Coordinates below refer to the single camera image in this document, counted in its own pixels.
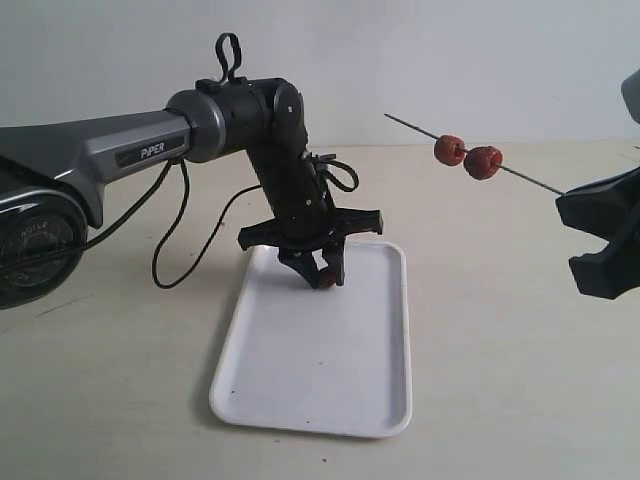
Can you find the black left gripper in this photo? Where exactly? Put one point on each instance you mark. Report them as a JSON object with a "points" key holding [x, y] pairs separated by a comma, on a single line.
{"points": [[305, 217]]}

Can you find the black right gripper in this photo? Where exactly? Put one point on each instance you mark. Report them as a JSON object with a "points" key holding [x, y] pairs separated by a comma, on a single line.
{"points": [[608, 209]]}

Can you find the brown meatball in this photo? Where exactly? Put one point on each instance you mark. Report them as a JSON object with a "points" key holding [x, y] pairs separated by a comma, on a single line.
{"points": [[449, 150], [327, 278], [482, 163]]}

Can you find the thin metal skewer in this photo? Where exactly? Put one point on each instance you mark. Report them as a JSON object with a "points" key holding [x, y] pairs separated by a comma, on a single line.
{"points": [[503, 167]]}

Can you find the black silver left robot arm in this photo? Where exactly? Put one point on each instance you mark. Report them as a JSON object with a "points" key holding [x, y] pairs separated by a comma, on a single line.
{"points": [[53, 179]]}

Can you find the white rectangular plastic tray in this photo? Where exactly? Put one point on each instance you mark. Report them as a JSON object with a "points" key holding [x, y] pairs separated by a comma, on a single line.
{"points": [[334, 361]]}

